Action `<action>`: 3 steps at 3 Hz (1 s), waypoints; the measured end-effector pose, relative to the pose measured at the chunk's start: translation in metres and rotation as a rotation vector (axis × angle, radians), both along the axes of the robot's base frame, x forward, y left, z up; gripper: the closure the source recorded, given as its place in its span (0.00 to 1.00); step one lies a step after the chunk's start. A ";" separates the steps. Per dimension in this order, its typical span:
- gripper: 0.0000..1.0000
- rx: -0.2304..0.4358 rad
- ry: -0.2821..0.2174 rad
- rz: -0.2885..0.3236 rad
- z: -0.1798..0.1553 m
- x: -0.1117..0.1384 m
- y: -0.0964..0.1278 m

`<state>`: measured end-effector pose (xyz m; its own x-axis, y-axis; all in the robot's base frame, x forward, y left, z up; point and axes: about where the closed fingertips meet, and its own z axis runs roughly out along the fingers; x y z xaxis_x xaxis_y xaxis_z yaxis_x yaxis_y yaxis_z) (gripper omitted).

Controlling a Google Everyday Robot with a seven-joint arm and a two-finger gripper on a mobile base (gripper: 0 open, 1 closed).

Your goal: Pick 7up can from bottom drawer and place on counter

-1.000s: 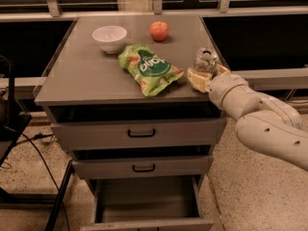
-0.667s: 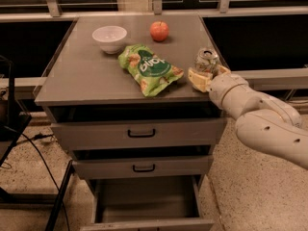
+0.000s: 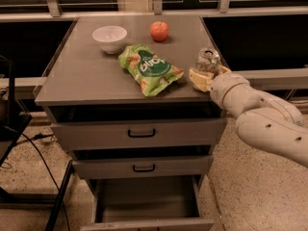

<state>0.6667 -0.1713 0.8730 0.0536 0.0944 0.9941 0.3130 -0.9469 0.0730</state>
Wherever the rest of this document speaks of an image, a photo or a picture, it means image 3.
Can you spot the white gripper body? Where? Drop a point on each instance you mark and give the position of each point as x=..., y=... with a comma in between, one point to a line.
x=220, y=88

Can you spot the grey bottom drawer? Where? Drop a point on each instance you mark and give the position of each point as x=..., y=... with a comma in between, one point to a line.
x=168, y=203

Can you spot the green snack bag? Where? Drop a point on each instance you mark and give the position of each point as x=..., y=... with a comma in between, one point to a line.
x=151, y=72

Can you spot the silver 7up can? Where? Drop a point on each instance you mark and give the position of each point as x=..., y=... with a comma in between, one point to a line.
x=207, y=60

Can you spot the grey top drawer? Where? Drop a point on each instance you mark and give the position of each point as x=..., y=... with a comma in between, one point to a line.
x=130, y=134

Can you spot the grey drawer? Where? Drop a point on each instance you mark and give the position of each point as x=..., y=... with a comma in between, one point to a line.
x=143, y=167
x=168, y=203
x=130, y=134

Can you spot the black stand frame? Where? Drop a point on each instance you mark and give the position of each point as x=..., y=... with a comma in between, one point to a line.
x=8, y=123

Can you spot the grey middle drawer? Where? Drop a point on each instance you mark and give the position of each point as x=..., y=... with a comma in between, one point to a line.
x=143, y=167

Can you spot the white ceramic bowl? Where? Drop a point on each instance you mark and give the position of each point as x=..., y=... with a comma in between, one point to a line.
x=111, y=39

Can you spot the red apple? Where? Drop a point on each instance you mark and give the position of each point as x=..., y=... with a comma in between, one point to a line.
x=159, y=31

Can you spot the grey drawer cabinet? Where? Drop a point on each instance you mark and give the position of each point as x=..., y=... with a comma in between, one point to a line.
x=88, y=85

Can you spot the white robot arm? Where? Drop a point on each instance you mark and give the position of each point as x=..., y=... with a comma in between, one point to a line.
x=263, y=121

